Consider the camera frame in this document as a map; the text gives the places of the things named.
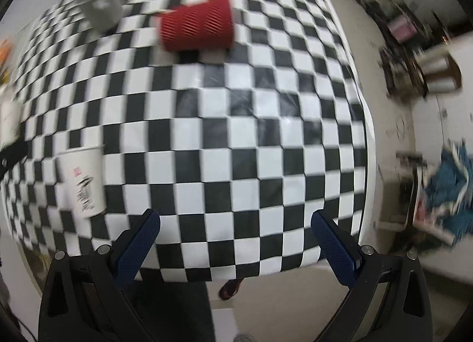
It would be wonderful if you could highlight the white paper cup bamboo print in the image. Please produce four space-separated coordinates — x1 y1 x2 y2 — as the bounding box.
57 145 107 218

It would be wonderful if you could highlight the blue clothes pile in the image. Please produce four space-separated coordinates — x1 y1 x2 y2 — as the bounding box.
413 140 472 246

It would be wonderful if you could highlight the red ribbed paper cup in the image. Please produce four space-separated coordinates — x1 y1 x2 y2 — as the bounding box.
158 0 235 53

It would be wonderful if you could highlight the dark trousers leg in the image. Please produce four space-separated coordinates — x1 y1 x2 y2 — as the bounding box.
124 280 216 342

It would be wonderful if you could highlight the brown wooden chair right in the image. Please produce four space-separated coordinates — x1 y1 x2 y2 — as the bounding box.
379 43 463 104

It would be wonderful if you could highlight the white paper cup lying left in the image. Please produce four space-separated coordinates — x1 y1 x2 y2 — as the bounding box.
0 100 22 149

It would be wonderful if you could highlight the black red shoe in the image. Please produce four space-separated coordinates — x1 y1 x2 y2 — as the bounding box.
218 278 244 301

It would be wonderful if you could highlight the black white checkered tablecloth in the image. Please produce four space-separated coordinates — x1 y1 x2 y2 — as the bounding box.
1 0 368 281

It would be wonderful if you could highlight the grey ceramic mug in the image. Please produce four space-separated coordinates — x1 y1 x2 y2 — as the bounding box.
75 0 124 33

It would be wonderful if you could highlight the black metal frame pink item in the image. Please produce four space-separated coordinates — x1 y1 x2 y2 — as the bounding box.
387 14 418 44

